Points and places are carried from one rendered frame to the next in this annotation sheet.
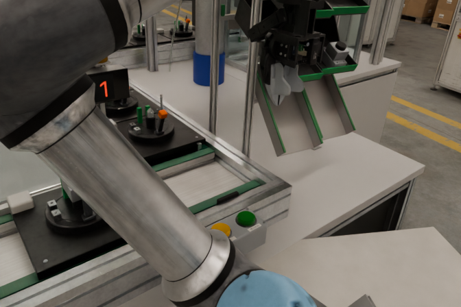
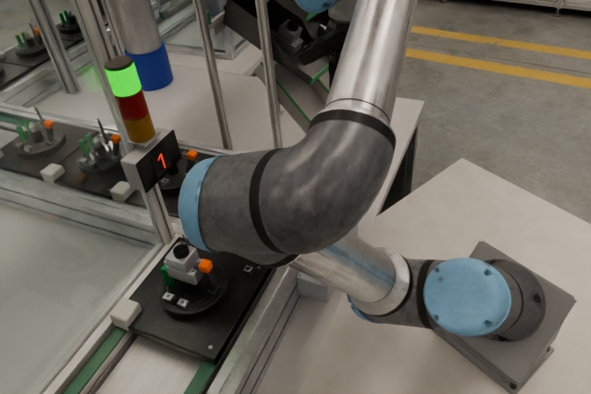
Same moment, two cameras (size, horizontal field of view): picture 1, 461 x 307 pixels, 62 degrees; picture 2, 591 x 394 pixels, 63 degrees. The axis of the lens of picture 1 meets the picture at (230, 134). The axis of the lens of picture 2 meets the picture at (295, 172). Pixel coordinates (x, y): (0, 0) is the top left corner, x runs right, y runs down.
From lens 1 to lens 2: 0.44 m
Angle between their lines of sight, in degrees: 23
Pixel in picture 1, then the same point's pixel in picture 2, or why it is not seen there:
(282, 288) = (472, 266)
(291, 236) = (366, 219)
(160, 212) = (368, 257)
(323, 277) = (412, 240)
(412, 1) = not seen: outside the picture
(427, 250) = (469, 180)
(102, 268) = (262, 326)
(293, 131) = not seen: hidden behind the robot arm
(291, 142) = not seen: hidden behind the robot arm
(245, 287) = (441, 278)
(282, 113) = (306, 106)
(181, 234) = (381, 265)
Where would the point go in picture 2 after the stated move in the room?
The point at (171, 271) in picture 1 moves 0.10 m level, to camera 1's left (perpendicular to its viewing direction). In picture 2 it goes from (380, 294) to (324, 322)
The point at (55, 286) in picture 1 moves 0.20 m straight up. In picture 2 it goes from (237, 361) to (217, 294)
